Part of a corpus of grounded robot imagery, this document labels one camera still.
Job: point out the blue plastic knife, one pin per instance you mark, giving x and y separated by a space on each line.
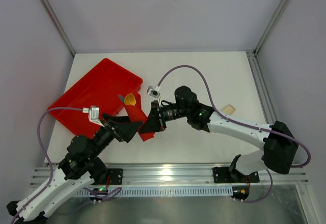
122 98

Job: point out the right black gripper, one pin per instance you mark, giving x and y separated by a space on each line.
159 115

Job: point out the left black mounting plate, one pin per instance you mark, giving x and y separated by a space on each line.
114 176

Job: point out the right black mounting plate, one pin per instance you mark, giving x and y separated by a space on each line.
223 175

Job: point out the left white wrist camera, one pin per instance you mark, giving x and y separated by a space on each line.
93 115

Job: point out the cream utensil case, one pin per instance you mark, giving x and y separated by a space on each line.
228 109

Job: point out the black mounting plate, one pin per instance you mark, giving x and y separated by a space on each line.
223 175
114 176

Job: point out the yellow plastic spoon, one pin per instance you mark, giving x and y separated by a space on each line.
130 100

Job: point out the yellow plastic fork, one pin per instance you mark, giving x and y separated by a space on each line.
130 98

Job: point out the right aluminium side rail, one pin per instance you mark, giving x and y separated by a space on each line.
265 94

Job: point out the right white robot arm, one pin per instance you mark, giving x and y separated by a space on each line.
203 117

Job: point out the red paper napkin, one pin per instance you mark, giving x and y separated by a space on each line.
133 108

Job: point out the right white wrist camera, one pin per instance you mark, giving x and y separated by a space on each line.
155 93

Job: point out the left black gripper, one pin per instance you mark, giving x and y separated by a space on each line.
115 131

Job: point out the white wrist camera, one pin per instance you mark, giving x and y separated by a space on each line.
155 93
93 115

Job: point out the aluminium frame post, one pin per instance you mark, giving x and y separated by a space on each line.
277 14
58 26

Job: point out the slotted white cable duct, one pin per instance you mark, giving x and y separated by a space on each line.
174 191

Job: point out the left aluminium frame post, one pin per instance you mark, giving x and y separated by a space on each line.
58 26

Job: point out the right aluminium frame post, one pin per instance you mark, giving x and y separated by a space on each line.
277 14

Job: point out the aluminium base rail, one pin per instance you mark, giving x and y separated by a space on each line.
182 174

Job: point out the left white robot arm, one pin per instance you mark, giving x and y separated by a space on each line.
80 168

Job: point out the red plastic tray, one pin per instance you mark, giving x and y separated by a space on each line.
100 87

